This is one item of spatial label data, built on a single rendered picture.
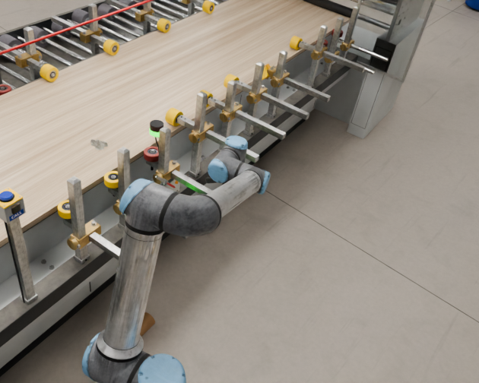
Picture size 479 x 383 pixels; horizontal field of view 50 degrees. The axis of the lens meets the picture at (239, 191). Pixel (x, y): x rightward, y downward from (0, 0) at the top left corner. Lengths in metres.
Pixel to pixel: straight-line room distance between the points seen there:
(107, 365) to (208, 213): 0.62
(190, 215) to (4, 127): 1.42
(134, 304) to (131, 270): 0.12
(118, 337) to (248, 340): 1.27
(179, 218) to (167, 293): 1.61
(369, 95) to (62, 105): 2.49
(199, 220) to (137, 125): 1.25
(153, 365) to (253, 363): 1.13
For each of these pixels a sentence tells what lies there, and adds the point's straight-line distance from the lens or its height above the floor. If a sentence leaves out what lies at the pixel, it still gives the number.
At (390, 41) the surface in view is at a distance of 4.07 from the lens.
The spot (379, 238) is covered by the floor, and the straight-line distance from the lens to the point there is 3.59.
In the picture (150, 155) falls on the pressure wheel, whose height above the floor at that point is 0.91.
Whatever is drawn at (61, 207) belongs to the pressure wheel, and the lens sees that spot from 2.14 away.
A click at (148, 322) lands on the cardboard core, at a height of 0.07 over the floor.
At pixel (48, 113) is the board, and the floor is 0.90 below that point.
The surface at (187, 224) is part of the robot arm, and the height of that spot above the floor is 1.38.
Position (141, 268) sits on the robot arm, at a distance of 1.52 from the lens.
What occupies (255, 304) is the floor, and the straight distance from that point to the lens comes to 2.98.
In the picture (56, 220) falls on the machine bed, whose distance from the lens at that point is 2.31.
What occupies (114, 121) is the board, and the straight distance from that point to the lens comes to 2.61.
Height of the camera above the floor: 2.37
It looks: 41 degrees down
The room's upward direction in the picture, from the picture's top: 10 degrees clockwise
